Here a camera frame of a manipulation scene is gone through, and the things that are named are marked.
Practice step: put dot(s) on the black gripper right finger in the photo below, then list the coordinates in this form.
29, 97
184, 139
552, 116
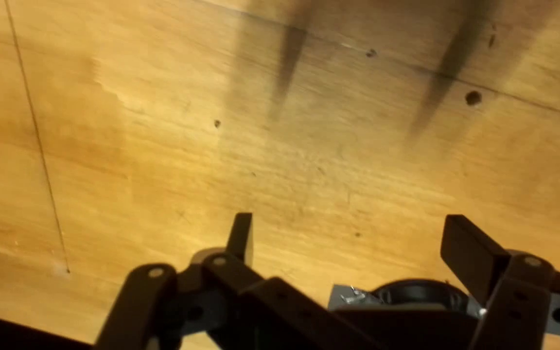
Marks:
515, 291

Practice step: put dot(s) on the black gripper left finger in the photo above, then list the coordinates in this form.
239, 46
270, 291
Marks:
223, 299

